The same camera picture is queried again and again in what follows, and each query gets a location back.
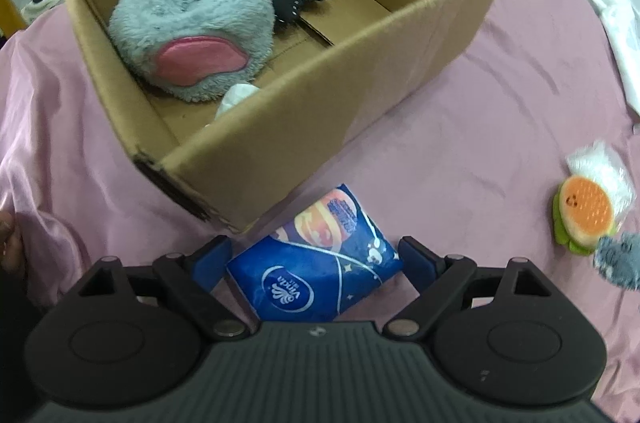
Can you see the brown cardboard box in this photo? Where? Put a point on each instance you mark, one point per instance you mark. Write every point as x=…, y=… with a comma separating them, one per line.
x=350, y=68

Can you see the blue tissue pack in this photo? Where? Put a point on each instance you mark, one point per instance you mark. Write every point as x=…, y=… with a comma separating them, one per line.
x=310, y=273

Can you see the pink bed sheet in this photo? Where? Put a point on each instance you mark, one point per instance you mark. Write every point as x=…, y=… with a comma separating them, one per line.
x=475, y=128

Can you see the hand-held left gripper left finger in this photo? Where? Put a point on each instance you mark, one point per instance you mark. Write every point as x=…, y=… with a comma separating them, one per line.
x=212, y=260

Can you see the burger plush toy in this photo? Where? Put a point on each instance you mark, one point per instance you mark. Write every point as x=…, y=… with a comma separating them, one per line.
x=585, y=208

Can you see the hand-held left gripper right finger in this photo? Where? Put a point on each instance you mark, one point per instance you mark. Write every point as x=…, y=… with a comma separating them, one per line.
x=417, y=263

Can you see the clear bag of white beads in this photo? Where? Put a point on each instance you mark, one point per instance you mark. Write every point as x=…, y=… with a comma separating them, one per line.
x=607, y=175

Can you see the grey fluffy plush toy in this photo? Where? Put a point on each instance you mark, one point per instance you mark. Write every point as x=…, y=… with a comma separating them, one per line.
x=190, y=8

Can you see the small grey-blue plush toy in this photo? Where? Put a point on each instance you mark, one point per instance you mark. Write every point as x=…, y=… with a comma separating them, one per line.
x=617, y=259

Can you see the yellow table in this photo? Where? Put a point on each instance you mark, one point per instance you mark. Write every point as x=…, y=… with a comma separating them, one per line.
x=11, y=10

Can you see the white wad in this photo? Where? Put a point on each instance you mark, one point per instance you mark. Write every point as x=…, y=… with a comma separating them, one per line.
x=237, y=95

